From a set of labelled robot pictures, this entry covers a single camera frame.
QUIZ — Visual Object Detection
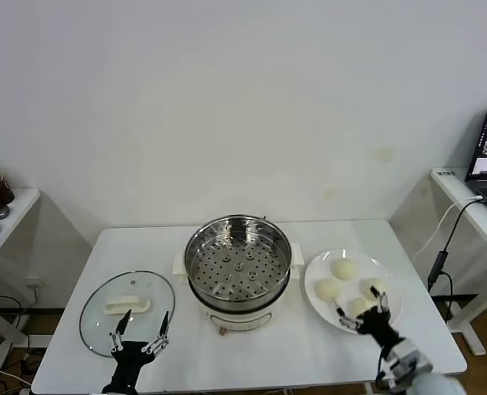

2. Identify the white cable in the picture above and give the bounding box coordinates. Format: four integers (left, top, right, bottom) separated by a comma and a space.
411, 196, 485, 261

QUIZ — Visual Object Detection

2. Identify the stainless steel steamer basket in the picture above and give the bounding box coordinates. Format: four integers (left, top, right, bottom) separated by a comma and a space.
184, 213, 293, 308

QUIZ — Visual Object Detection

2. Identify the glass lid with white handle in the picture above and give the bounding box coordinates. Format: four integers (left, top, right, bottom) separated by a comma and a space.
78, 269, 175, 358

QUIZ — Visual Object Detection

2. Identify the white desk with drink cup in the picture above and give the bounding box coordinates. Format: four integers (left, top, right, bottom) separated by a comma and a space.
0, 188, 42, 346

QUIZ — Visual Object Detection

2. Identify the white steamed baozi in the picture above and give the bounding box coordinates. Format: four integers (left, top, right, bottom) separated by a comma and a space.
330, 258, 360, 282
346, 297, 376, 320
313, 278, 342, 303
359, 277, 391, 301

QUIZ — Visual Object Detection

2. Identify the white round plate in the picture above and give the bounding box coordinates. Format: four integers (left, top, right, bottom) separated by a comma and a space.
304, 248, 404, 335

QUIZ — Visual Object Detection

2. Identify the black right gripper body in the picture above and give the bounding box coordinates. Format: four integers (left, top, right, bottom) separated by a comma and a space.
355, 308, 406, 351

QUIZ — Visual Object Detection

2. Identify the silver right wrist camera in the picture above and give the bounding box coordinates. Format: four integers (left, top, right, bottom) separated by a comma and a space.
389, 347, 434, 382

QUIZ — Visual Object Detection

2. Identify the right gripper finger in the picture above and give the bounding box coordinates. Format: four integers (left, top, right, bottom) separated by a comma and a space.
369, 285, 389, 316
333, 301, 360, 334

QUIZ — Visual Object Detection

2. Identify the white desk with laptop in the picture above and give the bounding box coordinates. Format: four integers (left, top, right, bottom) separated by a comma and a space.
430, 167, 487, 357

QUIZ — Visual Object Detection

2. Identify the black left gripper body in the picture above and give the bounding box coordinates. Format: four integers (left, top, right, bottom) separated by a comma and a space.
101, 341, 156, 394

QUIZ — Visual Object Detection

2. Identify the black cable with adapter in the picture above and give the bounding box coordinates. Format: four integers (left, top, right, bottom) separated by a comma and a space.
427, 198, 485, 326

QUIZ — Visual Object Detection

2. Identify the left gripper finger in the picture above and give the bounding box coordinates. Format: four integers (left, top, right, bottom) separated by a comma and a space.
109, 309, 132, 353
141, 310, 171, 354

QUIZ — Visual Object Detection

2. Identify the steel steamer pot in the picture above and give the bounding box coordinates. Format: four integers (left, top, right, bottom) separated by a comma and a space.
172, 242, 304, 337

